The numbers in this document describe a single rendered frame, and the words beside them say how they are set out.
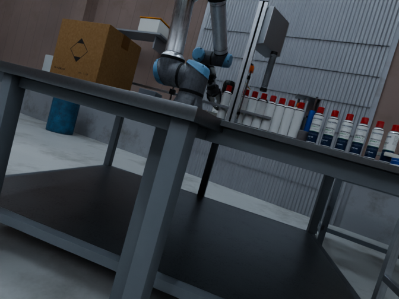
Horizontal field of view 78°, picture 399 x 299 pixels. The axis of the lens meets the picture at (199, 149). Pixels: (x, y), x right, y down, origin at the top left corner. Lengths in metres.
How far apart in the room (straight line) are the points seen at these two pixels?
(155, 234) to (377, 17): 4.53
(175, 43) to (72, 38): 0.49
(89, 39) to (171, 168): 0.82
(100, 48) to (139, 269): 0.92
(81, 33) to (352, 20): 4.10
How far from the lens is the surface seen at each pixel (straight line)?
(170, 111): 0.67
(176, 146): 0.67
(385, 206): 4.42
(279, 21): 1.50
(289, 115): 1.47
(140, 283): 0.80
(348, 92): 4.40
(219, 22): 1.33
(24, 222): 1.28
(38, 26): 8.56
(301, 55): 4.57
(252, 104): 1.46
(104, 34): 1.28
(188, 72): 1.14
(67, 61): 1.38
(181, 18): 1.25
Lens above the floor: 0.76
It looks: 3 degrees down
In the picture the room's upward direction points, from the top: 16 degrees clockwise
